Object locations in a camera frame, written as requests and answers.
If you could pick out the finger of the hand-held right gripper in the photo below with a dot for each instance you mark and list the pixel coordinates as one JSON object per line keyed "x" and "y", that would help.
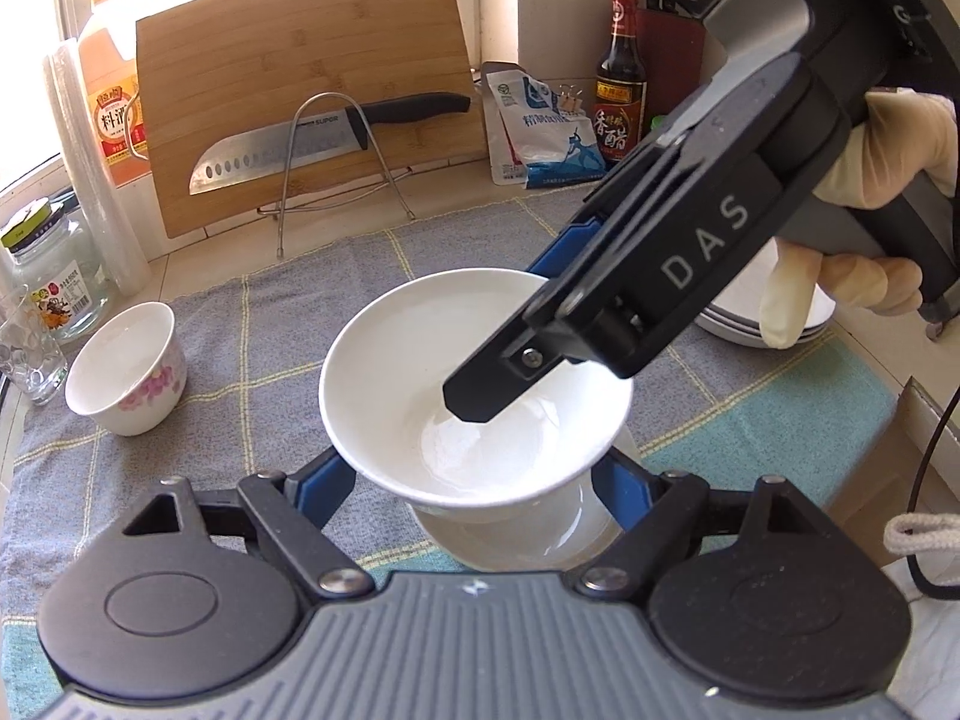
{"x": 574, "y": 244}
{"x": 495, "y": 382}

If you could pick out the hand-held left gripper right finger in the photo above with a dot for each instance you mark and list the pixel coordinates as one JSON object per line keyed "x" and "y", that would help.
{"x": 624, "y": 481}

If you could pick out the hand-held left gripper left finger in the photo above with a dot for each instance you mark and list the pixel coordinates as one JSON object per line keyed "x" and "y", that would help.
{"x": 330, "y": 481}

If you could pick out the plain white bowl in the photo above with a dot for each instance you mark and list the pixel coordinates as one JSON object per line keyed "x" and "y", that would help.
{"x": 390, "y": 390}
{"x": 525, "y": 540}

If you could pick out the person's right hand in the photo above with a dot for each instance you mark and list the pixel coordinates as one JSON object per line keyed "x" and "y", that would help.
{"x": 900, "y": 142}

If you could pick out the white and blue salt bag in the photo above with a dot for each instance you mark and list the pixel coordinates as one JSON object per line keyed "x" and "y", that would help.
{"x": 540, "y": 139}

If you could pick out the metal binder clip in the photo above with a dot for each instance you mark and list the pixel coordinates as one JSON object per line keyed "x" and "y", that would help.
{"x": 571, "y": 101}

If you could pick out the dark vinegar bottle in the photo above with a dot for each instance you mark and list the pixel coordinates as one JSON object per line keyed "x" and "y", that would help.
{"x": 621, "y": 90}

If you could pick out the grey checked kitchen cloth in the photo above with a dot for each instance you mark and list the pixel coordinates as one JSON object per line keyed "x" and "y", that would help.
{"x": 225, "y": 360}

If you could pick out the white bowl with pink flowers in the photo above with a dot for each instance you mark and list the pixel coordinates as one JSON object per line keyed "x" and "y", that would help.
{"x": 120, "y": 375}

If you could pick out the brown cardboard box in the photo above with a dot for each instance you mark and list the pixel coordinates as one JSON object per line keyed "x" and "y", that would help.
{"x": 926, "y": 420}

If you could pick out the clear drinking glass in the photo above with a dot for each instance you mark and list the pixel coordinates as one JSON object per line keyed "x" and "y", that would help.
{"x": 30, "y": 352}

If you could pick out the bamboo cutting board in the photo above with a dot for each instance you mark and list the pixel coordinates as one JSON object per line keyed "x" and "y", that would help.
{"x": 300, "y": 45}

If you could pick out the glass jar with green lid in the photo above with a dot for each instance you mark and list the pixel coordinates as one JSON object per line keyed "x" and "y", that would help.
{"x": 60, "y": 270}

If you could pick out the clear plastic wrap roll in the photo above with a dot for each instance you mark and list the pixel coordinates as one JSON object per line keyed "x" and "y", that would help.
{"x": 82, "y": 165}

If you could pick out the orange cooking wine jug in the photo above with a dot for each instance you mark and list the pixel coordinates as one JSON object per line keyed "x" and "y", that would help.
{"x": 112, "y": 97}

